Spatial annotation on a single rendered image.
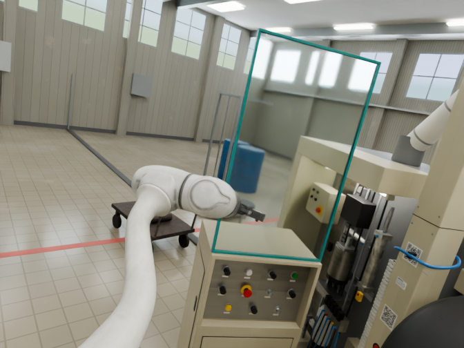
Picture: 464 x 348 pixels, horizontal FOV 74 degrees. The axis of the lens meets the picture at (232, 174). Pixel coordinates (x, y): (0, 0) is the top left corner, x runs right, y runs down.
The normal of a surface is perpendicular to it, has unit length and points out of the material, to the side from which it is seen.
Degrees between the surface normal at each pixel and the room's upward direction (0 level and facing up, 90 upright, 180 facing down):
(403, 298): 90
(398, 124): 90
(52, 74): 90
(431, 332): 47
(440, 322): 40
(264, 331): 90
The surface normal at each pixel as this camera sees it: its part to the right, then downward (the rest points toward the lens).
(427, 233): -0.96, -0.14
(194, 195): -0.34, -0.17
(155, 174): -0.08, -0.74
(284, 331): 0.20, 0.27
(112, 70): 0.62, 0.31
